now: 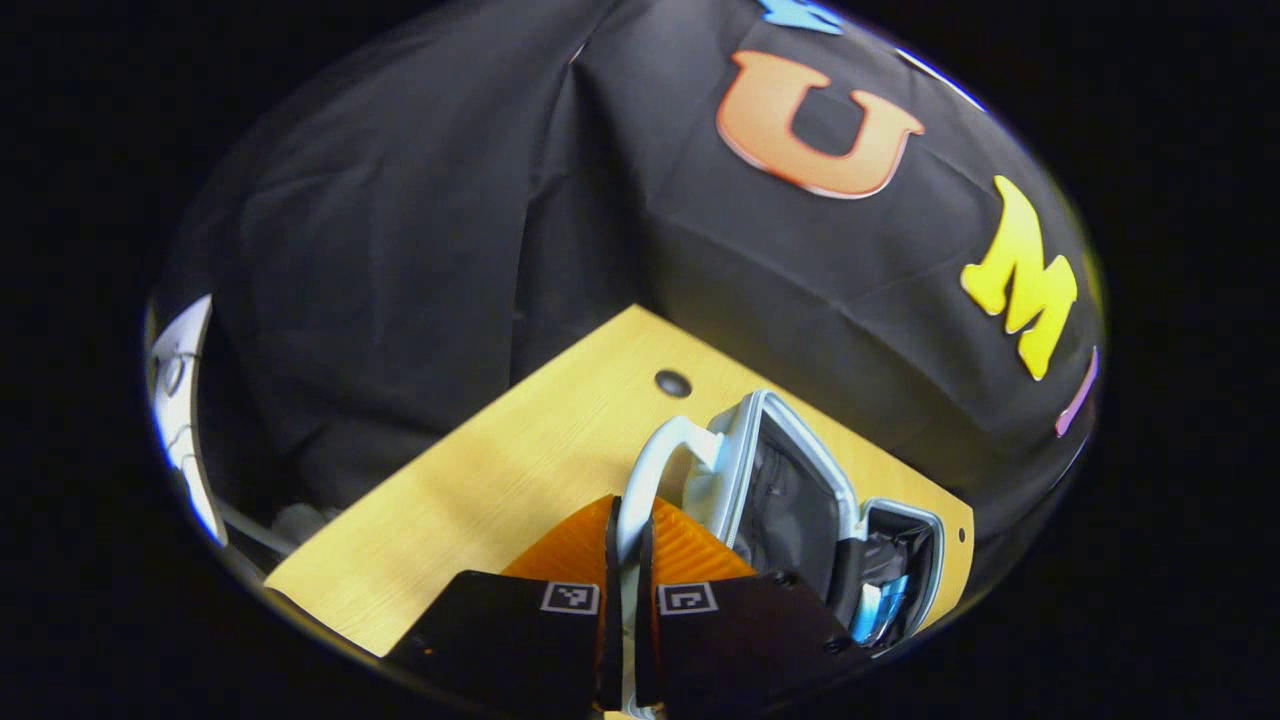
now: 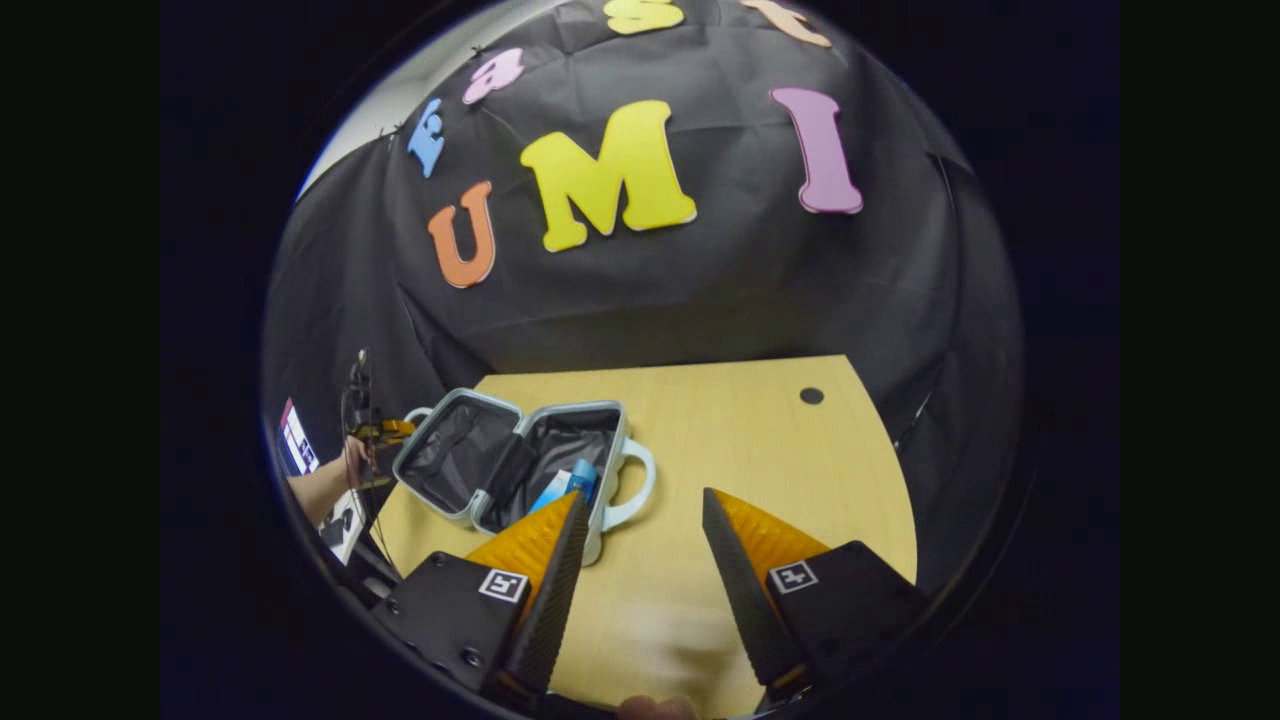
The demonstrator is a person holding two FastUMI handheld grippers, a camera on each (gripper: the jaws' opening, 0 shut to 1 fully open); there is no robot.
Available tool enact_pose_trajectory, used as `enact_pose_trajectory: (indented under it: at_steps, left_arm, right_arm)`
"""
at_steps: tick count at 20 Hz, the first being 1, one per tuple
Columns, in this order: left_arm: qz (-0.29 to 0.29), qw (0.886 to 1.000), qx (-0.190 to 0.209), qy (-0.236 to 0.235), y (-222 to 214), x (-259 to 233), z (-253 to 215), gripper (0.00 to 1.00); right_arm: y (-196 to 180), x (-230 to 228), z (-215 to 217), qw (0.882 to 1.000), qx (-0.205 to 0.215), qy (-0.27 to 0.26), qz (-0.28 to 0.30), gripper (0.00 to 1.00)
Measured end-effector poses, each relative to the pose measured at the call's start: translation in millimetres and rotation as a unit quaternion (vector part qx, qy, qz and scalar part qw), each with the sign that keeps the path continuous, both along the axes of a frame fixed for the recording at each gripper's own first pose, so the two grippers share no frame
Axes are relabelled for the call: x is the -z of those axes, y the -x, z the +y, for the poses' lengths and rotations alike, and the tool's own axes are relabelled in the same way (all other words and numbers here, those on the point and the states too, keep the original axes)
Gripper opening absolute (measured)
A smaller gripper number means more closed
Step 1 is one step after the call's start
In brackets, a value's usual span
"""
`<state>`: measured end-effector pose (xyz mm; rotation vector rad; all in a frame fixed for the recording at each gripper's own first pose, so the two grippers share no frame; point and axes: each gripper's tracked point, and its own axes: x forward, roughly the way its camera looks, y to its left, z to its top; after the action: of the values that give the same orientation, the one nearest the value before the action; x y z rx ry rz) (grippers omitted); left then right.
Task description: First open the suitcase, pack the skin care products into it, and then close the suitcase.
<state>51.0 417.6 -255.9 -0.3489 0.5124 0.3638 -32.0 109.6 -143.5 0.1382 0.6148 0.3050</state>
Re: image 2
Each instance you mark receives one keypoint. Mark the light blue suitcase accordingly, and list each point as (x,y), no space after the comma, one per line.
(460,450)

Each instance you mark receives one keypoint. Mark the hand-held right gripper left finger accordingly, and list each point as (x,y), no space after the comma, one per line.
(555,600)

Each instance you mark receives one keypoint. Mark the black backdrop cloth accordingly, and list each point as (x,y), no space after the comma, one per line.
(700,290)

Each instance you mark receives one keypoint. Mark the white box with black marks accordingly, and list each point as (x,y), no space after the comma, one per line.
(342,528)

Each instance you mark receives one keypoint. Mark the white red and blue poster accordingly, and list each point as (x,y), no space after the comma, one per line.
(297,438)

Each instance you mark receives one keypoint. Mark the white and blue cream tube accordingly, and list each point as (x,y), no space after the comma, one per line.
(552,492)

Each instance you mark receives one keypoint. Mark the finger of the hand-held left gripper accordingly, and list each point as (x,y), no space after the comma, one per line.
(385,431)

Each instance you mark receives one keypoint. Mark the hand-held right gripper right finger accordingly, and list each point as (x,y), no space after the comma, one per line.
(740,580)

